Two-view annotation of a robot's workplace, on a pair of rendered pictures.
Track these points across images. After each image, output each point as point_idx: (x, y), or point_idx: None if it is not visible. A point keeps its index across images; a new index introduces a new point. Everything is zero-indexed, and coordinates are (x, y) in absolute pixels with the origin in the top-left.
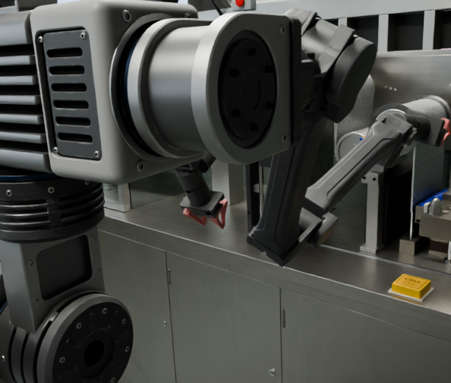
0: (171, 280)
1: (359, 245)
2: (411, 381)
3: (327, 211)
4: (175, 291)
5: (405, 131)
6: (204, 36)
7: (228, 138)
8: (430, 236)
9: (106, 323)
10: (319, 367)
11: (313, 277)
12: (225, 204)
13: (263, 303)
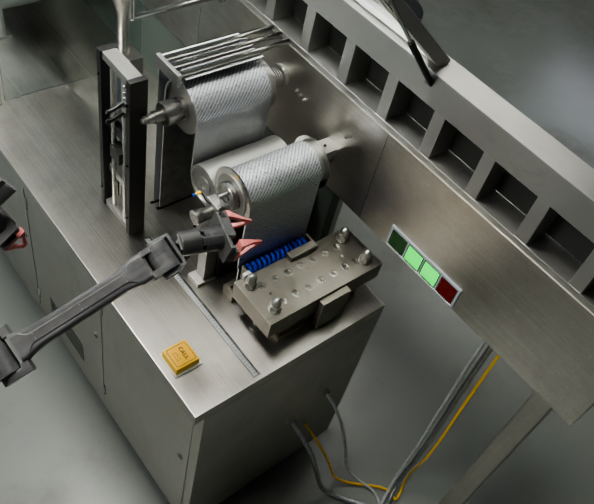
0: (27, 206)
1: (195, 266)
2: (171, 414)
3: (26, 360)
4: (31, 218)
5: (160, 274)
6: None
7: None
8: (238, 303)
9: None
10: (122, 358)
11: (112, 306)
12: (21, 235)
13: (89, 286)
